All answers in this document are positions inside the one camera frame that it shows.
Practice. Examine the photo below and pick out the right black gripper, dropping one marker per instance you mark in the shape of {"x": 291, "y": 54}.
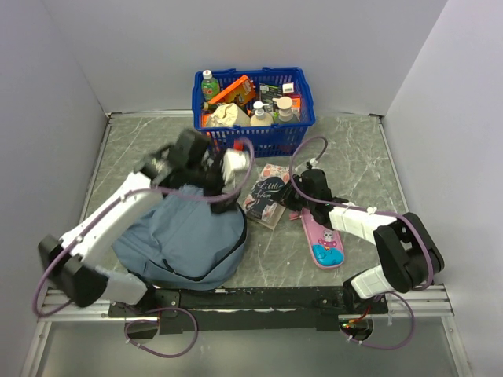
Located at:
{"x": 287, "y": 198}

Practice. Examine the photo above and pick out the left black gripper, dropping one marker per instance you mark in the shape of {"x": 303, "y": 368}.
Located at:
{"x": 218, "y": 166}

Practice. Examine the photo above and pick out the Little Women book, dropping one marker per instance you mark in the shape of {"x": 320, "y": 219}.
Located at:
{"x": 258, "y": 204}

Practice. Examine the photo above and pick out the pink cat pencil case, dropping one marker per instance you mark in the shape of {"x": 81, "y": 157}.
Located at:
{"x": 325, "y": 245}

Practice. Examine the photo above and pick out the blue grey backpack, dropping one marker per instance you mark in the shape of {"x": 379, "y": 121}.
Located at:
{"x": 183, "y": 244}

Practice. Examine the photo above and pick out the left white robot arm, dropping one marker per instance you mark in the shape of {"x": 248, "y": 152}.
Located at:
{"x": 82, "y": 263}

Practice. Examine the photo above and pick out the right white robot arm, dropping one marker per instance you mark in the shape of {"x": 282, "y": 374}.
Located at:
{"x": 408, "y": 257}

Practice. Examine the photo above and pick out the beige crumpled paper bag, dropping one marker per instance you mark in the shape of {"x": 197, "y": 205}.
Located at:
{"x": 228, "y": 115}

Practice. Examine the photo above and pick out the beige pump bottle white cap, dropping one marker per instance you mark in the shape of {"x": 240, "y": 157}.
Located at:
{"x": 260, "y": 116}

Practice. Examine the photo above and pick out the green drink bottle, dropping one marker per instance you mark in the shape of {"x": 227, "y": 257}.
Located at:
{"x": 210, "y": 86}

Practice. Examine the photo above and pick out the orange box in basket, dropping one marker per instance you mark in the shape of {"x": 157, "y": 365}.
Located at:
{"x": 296, "y": 105}

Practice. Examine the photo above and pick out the orange snack box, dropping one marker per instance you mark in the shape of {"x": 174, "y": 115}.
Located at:
{"x": 239, "y": 92}

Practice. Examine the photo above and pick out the grey pump bottle beige cap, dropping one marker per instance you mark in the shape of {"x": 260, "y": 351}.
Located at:
{"x": 285, "y": 113}

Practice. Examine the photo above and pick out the blue plastic shopping basket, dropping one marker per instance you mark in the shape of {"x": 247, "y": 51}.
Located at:
{"x": 274, "y": 140}

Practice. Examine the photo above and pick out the black green product box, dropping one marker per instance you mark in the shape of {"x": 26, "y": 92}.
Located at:
{"x": 267, "y": 93}

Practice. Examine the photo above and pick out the small white barcode box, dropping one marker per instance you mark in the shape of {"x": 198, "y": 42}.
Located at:
{"x": 288, "y": 88}

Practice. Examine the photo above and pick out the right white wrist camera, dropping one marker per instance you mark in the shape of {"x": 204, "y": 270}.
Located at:
{"x": 312, "y": 163}

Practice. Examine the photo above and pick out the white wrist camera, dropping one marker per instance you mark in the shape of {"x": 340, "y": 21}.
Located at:
{"x": 312, "y": 163}
{"x": 235, "y": 160}

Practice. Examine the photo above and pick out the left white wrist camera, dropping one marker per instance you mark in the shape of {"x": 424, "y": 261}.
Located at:
{"x": 235, "y": 160}

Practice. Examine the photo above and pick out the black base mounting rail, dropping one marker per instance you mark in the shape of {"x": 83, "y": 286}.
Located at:
{"x": 249, "y": 308}

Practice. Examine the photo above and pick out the aluminium frame rail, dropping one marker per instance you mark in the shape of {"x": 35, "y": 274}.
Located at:
{"x": 433, "y": 302}

